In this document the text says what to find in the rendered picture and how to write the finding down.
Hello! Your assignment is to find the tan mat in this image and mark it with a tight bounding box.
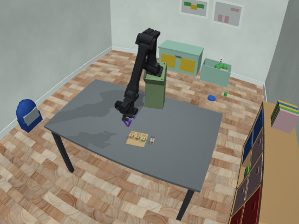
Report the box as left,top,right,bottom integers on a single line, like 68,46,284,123
126,131,148,148

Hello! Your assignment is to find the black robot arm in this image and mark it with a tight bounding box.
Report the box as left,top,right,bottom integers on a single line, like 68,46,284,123
115,28,163,114

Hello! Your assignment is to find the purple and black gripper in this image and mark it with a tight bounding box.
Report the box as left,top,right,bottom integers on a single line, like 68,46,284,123
122,106,139,127

